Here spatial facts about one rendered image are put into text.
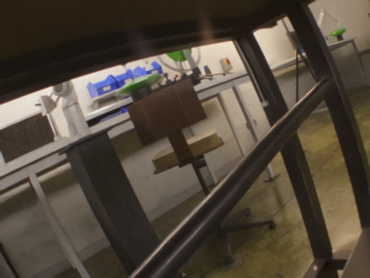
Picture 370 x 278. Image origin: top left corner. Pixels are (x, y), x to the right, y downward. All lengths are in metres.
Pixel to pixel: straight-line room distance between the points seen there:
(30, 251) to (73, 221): 0.48
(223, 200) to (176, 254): 0.08
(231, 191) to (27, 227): 2.29
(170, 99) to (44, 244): 1.73
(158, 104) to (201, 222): 1.04
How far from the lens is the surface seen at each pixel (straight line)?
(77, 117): 1.39
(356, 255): 0.76
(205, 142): 1.40
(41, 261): 2.59
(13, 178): 1.62
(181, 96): 1.32
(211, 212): 0.32
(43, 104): 1.66
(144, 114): 1.34
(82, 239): 2.60
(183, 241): 0.29
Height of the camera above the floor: 0.74
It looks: 5 degrees down
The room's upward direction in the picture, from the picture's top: 24 degrees counter-clockwise
